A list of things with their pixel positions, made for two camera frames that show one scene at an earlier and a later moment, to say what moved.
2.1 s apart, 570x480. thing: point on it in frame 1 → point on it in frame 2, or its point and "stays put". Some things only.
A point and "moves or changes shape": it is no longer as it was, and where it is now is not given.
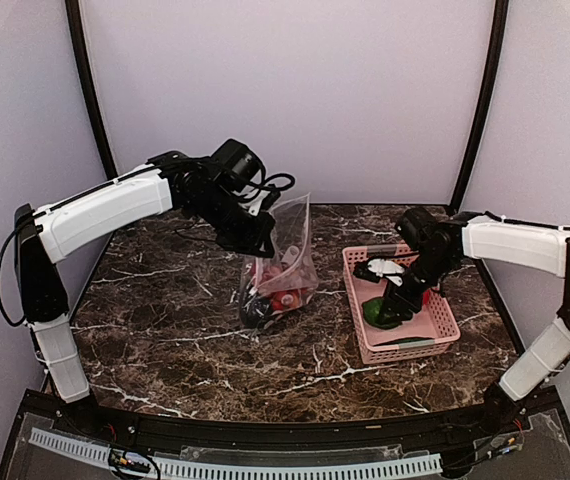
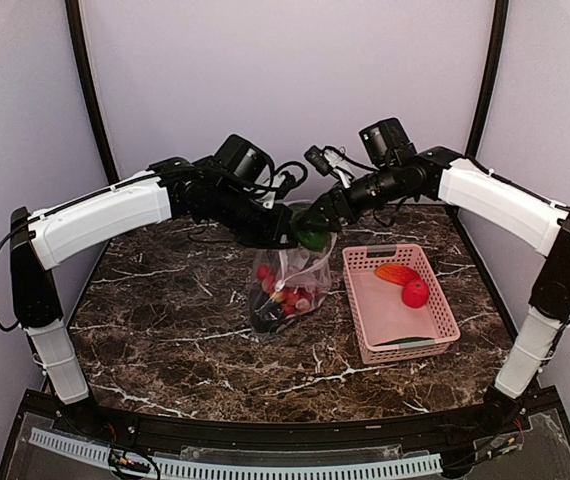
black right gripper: [400, 299] → [333, 211]
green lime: [371, 313] → [315, 241]
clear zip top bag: [272, 286] moves or changes shape
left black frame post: [75, 22] stays put
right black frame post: [501, 11] stays put
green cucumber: [409, 342] stays put
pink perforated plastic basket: [431, 329] stays put
